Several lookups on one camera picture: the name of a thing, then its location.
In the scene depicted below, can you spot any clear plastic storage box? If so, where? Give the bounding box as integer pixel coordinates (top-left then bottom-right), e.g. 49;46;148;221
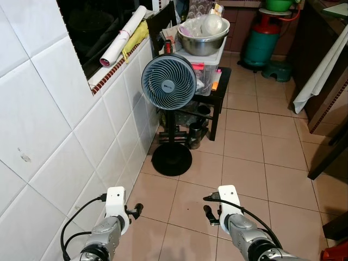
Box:
174;35;226;97

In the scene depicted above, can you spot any large steel mixing bowl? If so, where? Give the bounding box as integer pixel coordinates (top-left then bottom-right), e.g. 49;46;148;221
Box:
177;15;231;57

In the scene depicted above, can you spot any white plastic bag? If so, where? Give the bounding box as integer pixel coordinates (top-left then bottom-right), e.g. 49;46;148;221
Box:
188;14;226;38

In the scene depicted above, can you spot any orange gas hose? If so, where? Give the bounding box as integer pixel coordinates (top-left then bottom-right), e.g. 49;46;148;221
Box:
280;3;302;23

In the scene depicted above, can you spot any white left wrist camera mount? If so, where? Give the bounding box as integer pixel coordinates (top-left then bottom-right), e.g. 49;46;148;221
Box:
105;187;130;222

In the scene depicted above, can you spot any blue-grey pedestal fan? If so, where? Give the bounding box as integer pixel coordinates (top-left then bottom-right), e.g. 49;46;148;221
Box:
141;53;197;177

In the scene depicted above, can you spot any red plastic stool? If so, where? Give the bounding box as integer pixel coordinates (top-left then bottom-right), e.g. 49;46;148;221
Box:
321;241;348;261

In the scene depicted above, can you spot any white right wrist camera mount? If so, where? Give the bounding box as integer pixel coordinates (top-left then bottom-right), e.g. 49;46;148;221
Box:
217;185;241;218

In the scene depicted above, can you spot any green gas cylinder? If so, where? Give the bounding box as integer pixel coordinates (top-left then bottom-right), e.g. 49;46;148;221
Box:
241;14;281;69

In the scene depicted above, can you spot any green step stool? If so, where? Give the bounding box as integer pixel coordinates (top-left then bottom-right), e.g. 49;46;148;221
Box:
261;61;293;83

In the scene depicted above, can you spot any dark wooden cabinet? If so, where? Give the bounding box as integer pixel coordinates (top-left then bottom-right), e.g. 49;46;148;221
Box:
288;0;348;136

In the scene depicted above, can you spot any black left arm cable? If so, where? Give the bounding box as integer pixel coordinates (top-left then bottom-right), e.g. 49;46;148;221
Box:
60;194;108;260

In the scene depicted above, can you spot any yellow cloth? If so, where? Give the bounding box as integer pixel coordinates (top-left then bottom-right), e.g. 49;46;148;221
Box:
122;21;150;61

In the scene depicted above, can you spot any white hanging cloth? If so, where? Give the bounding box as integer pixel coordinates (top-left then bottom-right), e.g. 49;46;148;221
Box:
293;24;348;114

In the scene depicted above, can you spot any dark wooden table frame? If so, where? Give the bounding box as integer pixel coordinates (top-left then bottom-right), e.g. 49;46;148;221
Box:
307;128;348;241

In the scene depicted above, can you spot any white rolled paper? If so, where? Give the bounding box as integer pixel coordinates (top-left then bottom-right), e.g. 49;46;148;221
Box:
100;5;148;68

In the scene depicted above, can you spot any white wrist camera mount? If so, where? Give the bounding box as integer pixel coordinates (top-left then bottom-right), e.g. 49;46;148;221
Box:
217;185;241;218
105;187;130;222

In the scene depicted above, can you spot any green plastic basin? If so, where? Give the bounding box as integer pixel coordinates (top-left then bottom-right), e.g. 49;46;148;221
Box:
265;0;294;13

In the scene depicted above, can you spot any black side table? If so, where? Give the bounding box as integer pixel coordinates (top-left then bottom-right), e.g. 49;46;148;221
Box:
158;66;232;141

